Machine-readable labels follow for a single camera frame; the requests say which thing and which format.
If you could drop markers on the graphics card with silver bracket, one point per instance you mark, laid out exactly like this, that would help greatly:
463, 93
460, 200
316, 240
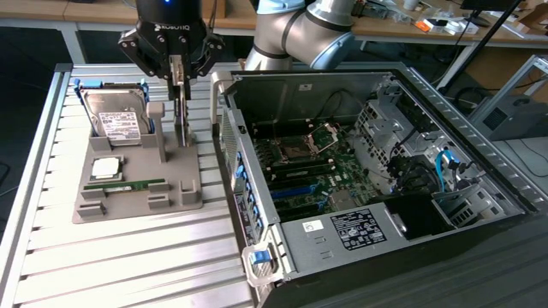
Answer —
181, 112

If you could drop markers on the white cup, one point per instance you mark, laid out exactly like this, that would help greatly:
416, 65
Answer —
412, 4

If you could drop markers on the green RAM stick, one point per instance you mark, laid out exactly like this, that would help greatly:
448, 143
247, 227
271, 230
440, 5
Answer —
136, 184

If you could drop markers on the brown wooden box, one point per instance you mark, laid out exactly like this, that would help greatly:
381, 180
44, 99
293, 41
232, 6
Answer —
220, 8

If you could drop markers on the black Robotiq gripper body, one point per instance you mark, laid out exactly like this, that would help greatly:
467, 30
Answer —
171, 35

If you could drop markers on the silver socket cover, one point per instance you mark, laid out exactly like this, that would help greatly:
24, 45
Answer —
325, 136

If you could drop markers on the black installed RAM stick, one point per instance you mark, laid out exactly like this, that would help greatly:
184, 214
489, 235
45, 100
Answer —
299, 173

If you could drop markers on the gray slotted disk bay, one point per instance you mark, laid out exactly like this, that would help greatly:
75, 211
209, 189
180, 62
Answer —
467, 208

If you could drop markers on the black plastic shroud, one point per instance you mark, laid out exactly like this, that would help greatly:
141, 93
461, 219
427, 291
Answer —
419, 218

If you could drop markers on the hard disk in blue bracket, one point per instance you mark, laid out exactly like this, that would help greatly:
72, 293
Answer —
120, 122

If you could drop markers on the gray plastic parts rack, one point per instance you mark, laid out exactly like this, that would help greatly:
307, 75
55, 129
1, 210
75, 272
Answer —
136, 205

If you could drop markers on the silver perforated disk bay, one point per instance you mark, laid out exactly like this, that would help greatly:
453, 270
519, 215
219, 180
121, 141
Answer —
380, 125

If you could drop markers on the aluminium profile frame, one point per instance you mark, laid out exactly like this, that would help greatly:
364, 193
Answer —
528, 67

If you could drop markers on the open black PC case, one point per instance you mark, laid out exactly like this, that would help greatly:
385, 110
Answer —
428, 272

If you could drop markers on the brown cardboard box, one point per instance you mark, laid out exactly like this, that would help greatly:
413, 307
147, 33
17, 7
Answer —
537, 16

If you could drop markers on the orange small box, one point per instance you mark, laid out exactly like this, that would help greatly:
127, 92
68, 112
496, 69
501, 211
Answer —
423, 25

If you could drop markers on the black small box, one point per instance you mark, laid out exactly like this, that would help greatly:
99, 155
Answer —
439, 22

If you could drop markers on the black tripod pole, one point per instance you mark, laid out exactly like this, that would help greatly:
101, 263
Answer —
504, 18

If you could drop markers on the gray computer tower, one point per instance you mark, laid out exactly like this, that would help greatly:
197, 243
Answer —
517, 118

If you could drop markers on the black monitor with stand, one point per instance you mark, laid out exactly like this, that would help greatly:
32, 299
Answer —
484, 4

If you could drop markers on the gray power supply unit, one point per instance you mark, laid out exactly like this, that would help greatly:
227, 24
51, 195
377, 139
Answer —
308, 250

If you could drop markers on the blue expansion slot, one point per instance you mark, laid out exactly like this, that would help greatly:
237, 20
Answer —
295, 191

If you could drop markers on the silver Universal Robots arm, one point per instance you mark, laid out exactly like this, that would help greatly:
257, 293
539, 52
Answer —
277, 32

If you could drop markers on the silver CPU chip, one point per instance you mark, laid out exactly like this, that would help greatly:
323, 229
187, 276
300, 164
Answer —
105, 168

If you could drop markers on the silver chipset heatsink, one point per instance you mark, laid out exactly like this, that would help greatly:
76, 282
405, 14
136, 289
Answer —
343, 199

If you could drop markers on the green motherboard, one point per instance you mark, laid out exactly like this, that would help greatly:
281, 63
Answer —
343, 179

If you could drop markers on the CPU socket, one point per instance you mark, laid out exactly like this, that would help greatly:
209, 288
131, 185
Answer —
295, 150

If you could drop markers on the gray metal device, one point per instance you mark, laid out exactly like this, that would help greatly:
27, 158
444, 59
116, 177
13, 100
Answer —
376, 11

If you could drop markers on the white small box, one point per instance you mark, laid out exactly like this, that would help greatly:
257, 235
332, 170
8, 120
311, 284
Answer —
460, 28

